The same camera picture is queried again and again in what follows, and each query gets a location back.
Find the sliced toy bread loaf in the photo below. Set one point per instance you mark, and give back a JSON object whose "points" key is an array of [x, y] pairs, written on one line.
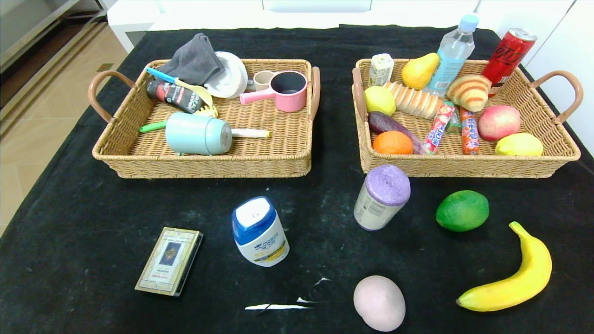
{"points": [[415, 102]]}

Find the purple toy eggplant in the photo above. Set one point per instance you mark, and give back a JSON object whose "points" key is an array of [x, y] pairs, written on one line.
{"points": [[385, 123]]}

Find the grey metal shelf unit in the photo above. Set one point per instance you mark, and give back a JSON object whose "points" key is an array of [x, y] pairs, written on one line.
{"points": [[28, 23]]}

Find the white bottle blue cap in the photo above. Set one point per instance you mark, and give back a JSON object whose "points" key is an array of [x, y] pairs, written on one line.
{"points": [[260, 236]]}

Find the wicker basket holding food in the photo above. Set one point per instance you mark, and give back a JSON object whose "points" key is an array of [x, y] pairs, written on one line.
{"points": [[464, 164]]}

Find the orange sausage stick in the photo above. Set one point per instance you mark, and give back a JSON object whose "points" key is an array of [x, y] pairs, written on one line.
{"points": [[469, 134]]}

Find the grey folded cloth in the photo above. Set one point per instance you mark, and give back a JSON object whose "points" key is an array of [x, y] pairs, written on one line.
{"points": [[195, 60]]}

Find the pale purple toy ball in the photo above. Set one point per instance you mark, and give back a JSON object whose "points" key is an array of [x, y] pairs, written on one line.
{"points": [[379, 304]]}

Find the yellow toy banana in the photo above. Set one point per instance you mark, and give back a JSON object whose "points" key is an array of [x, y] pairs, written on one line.
{"points": [[533, 269]]}

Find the clear water bottle blue label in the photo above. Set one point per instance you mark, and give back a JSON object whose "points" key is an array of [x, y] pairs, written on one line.
{"points": [[452, 55]]}

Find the white plate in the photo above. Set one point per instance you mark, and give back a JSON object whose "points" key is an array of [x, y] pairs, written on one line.
{"points": [[232, 76]]}

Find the black table cloth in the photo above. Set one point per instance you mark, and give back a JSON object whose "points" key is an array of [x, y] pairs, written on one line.
{"points": [[325, 208]]}

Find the red soda can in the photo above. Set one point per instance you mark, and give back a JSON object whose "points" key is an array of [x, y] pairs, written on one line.
{"points": [[506, 58]]}

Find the black bottle red label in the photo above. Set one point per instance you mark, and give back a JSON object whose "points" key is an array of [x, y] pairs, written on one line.
{"points": [[174, 95]]}

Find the oval yellow toy mango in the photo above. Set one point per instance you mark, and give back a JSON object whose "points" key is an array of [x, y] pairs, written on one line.
{"points": [[519, 144]]}

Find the yellow toy pear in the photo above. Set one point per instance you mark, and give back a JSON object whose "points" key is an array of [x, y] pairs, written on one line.
{"points": [[417, 72]]}

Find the purple trash bag roll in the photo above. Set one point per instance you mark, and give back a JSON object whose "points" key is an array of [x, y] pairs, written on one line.
{"points": [[380, 204]]}

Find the red pink toy apple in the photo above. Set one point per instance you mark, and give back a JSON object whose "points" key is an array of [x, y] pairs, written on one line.
{"points": [[499, 123]]}

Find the white drink carton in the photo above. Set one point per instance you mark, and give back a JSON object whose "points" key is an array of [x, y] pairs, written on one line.
{"points": [[380, 69]]}

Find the light teal mug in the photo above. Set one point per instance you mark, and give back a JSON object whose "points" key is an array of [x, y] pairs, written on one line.
{"points": [[195, 134]]}

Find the wicker basket holding utensils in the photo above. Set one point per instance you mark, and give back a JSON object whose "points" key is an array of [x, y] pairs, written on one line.
{"points": [[260, 153]]}

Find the pink saucepan cup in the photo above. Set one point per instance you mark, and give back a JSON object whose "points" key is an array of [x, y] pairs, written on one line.
{"points": [[292, 102]]}

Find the beige playing card box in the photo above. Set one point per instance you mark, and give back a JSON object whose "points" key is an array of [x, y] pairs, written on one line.
{"points": [[169, 260]]}

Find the green chewing gum pack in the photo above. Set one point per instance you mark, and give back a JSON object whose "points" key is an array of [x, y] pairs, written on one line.
{"points": [[454, 124]]}

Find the small beige cup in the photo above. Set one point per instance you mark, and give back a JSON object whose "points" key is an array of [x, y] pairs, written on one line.
{"points": [[262, 80]]}

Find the round yellow toy lemon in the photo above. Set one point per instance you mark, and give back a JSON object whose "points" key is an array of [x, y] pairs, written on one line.
{"points": [[379, 100]]}

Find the orange toy tangerine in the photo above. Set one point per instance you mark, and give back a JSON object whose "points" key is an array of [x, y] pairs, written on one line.
{"points": [[392, 143]]}

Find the red chewy candy stick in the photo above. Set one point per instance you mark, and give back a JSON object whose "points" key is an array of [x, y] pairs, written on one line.
{"points": [[438, 127]]}

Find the green toy lime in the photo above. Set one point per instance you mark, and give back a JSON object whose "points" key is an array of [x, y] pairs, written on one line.
{"points": [[461, 211]]}

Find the striped toy croissant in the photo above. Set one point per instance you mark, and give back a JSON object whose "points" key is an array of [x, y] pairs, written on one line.
{"points": [[468, 93]]}

